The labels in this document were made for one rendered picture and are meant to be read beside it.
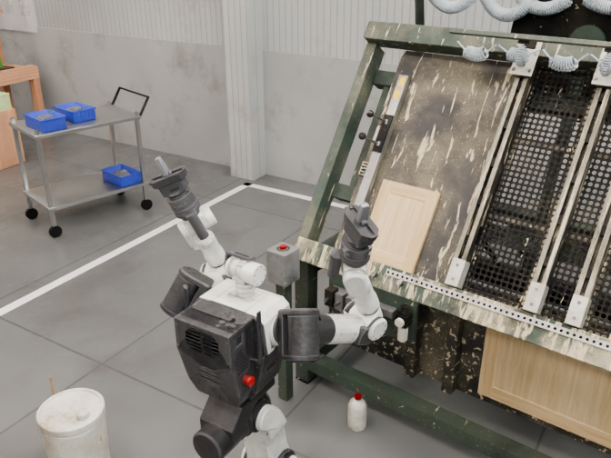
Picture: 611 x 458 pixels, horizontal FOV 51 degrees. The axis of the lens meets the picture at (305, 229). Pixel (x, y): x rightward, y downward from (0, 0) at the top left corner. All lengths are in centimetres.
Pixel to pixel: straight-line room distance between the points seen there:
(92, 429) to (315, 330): 159
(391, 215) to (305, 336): 148
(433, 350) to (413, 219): 74
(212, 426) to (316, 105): 464
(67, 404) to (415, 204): 190
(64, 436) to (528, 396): 214
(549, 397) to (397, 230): 105
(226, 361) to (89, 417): 145
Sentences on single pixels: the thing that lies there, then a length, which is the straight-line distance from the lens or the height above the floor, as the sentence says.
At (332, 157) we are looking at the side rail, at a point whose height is 128.
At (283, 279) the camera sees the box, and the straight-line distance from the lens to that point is 317.
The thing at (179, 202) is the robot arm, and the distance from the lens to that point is 206.
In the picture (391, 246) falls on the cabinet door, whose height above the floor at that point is 97.
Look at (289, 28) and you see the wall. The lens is 635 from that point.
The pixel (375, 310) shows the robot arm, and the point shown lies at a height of 130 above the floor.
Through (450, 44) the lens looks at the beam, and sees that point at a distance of 329.
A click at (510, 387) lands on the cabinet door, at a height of 36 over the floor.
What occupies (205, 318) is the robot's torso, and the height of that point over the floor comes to 136.
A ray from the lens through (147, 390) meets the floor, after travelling 383.
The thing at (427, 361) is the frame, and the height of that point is 30.
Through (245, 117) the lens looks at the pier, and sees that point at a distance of 654.
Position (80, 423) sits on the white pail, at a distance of 315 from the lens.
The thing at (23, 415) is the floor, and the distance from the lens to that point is 388.
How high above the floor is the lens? 236
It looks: 25 degrees down
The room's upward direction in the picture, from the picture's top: straight up
